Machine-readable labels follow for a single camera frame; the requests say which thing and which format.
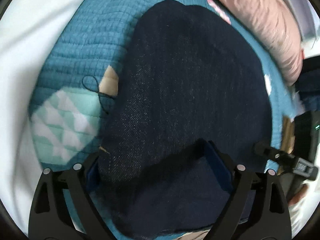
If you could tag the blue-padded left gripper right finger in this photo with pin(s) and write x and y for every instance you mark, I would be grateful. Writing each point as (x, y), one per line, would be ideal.
(256, 208)

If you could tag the navy and yellow puffer jacket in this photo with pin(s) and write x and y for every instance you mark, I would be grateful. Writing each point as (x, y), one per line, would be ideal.
(308, 83)

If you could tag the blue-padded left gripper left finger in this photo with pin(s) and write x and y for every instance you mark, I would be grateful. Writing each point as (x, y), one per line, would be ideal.
(49, 217)

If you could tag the person's right hand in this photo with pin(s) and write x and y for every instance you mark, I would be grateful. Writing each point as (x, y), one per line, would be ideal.
(299, 195)

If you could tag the dark denim jacket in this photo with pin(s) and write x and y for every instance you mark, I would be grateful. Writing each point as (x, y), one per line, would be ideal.
(188, 78)

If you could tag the teal quilted bed sheet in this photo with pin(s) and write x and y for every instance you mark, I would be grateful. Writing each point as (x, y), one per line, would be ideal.
(79, 83)

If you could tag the pink quilt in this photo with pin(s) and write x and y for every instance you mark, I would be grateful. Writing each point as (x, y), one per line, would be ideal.
(272, 22)

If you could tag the folded khaki trousers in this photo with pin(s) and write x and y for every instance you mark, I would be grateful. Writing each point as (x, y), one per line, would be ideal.
(287, 142)

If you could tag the purple wall shelf unit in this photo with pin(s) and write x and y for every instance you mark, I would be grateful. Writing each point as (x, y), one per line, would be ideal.
(306, 17)

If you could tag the white patterned pillow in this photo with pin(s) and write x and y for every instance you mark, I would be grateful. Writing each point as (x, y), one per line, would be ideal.
(29, 30)

